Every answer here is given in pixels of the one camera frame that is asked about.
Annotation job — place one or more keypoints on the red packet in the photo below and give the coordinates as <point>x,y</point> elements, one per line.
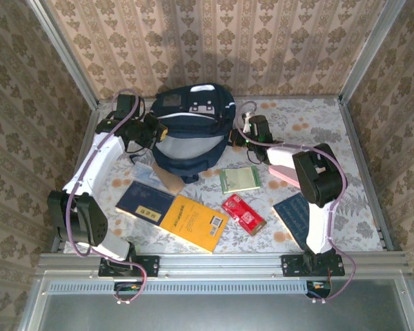
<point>243,213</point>

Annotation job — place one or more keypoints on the black connector board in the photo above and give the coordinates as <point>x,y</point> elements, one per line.
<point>127,288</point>
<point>319,288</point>

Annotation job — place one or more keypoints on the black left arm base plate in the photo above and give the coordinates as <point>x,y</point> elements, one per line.
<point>150,265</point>

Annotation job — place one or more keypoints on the navy blue backpack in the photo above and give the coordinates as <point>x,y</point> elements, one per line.
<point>189,145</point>

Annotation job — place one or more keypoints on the tan pencil pouch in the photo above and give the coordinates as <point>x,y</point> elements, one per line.
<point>169,181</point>

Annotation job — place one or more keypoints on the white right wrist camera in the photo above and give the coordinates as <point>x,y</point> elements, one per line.
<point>250,117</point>

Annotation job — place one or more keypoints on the aluminium corner post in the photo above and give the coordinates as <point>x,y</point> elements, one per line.
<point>65,55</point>
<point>369,55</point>

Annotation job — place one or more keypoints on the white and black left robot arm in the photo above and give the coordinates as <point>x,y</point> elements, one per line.
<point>96,162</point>

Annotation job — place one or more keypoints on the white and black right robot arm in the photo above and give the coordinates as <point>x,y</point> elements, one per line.
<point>317,179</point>

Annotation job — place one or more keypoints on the aluminium mounting rail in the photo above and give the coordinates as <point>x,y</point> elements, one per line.
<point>221,263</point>

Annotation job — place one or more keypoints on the green notepad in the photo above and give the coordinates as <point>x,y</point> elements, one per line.
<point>239,179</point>

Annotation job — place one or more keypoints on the grey metal sheet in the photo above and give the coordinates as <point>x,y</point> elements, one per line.
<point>221,313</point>

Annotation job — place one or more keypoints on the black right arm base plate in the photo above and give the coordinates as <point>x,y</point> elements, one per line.
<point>291,265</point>

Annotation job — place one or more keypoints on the dark blue book yellow label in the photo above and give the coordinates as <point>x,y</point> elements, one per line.
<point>141,200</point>

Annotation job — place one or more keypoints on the blue book white text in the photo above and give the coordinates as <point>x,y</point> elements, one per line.
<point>291,213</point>

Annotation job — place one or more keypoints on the blue and white packet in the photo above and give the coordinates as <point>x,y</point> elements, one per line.
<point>143,172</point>

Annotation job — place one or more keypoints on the aluminium back rail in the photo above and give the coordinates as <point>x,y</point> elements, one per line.
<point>296,97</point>

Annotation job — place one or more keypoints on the aluminium side rail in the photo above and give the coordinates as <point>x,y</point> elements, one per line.
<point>358,148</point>
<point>83,151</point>

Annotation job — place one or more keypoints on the pink case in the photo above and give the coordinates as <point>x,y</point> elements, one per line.
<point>283,174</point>

